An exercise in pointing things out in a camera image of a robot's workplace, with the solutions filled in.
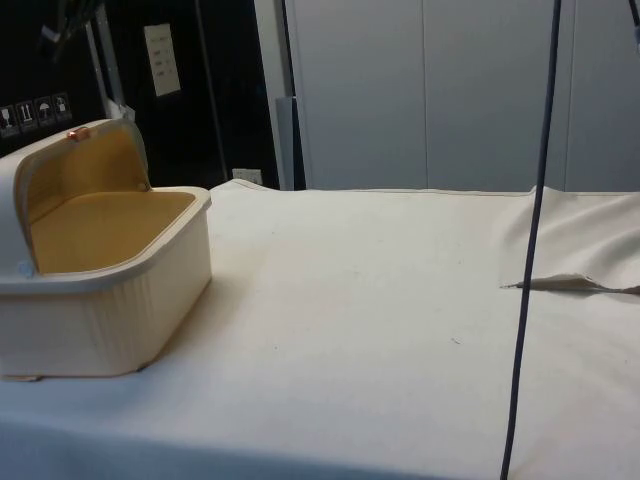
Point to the rounded box lid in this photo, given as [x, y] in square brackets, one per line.
[75, 165]

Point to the pale locker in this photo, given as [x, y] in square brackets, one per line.
[360, 100]

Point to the black cabinet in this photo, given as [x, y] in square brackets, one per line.
[245, 100]

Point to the cream box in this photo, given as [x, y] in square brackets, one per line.
[110, 320]

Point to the grey post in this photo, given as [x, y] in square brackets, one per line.
[284, 145]

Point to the silver metal frame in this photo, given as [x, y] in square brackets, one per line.
[112, 75]

